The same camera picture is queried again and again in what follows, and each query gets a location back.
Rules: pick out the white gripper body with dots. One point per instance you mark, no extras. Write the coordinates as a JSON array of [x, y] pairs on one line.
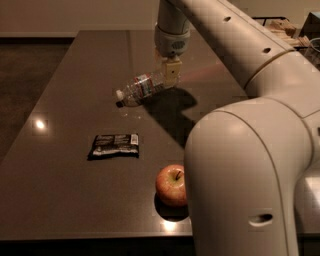
[[170, 43]]

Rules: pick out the clear plastic water bottle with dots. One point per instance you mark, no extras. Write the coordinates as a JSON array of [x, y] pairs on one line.
[[140, 88]]

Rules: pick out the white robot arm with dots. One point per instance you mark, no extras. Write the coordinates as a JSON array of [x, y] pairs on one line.
[[242, 161]]

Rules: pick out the black rxbar chocolate wrapper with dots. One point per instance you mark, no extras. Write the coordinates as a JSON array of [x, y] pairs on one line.
[[108, 146]]

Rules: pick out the napkins in basket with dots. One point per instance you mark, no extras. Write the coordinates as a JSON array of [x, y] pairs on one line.
[[287, 32]]

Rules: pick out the red yellow apple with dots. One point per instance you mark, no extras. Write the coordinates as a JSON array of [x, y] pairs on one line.
[[170, 186]]

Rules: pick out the black wire basket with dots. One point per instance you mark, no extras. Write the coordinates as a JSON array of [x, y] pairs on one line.
[[265, 21]]

